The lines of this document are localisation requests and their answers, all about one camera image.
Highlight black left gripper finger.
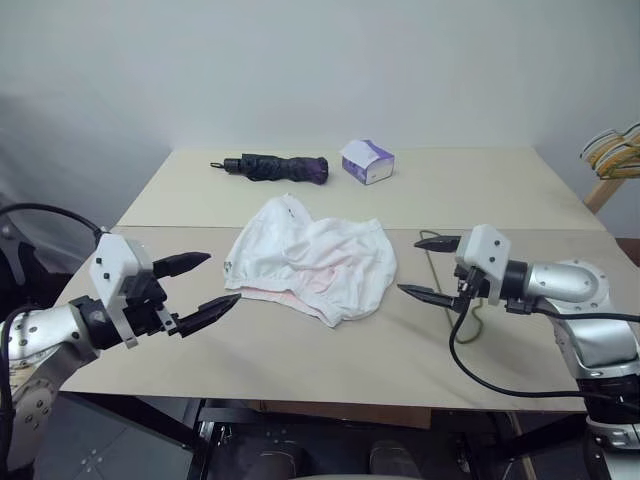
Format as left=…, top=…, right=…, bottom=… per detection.
left=151, top=252, right=213, bottom=279
left=174, top=293, right=243, bottom=339

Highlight purple white tissue pack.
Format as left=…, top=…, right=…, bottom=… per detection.
left=340, top=138, right=397, bottom=188

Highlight brown cardboard panel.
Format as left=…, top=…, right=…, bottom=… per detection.
left=258, top=399, right=433, bottom=431

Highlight white shorts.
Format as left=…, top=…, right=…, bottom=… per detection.
left=223, top=193, right=399, bottom=330

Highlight wooden hanger rack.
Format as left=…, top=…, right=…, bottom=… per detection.
left=583, top=169, right=640, bottom=217

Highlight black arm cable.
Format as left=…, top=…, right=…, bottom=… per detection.
left=0, top=202, right=110, bottom=419
left=448, top=294, right=640, bottom=402

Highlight black folded umbrella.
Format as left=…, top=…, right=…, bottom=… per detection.
left=209, top=153, right=331, bottom=187

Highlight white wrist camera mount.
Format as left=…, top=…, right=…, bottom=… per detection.
left=89, top=232, right=152, bottom=349
left=453, top=223, right=513, bottom=307

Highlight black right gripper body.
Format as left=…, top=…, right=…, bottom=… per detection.
left=449, top=264, right=494, bottom=314

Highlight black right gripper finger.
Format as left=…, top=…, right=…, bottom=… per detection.
left=413, top=235, right=461, bottom=253
left=396, top=283, right=456, bottom=311

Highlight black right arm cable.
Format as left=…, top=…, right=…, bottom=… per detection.
left=448, top=294, right=640, bottom=402

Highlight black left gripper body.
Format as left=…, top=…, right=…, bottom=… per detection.
left=119, top=269, right=182, bottom=339

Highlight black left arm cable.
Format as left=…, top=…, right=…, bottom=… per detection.
left=0, top=202, right=110, bottom=419

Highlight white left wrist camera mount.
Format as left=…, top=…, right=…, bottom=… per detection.
left=89, top=232, right=152, bottom=349

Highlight light wooden slat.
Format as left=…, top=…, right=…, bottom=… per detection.
left=508, top=411, right=538, bottom=480

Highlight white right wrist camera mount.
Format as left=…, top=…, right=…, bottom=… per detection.
left=453, top=223, right=513, bottom=307

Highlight dark rounded shape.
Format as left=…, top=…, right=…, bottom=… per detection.
left=255, top=442, right=312, bottom=480
left=368, top=439, right=420, bottom=480

